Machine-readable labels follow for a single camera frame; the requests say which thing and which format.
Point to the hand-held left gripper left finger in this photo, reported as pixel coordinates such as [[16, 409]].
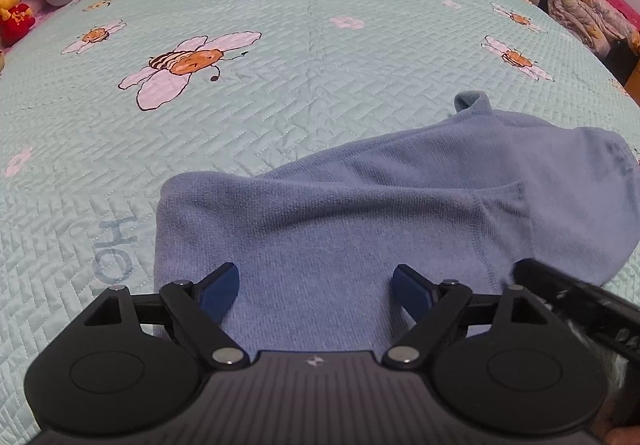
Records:
[[222, 290]]

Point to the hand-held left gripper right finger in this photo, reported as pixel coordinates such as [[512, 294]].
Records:
[[410, 290]]

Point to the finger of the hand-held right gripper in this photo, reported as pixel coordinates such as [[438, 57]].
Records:
[[545, 280]]

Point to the bee print bedspread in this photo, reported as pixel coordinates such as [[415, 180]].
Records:
[[300, 50]]

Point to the folded floral quilt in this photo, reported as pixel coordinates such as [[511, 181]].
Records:
[[585, 15]]

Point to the red plush toy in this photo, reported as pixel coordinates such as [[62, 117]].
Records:
[[15, 15]]

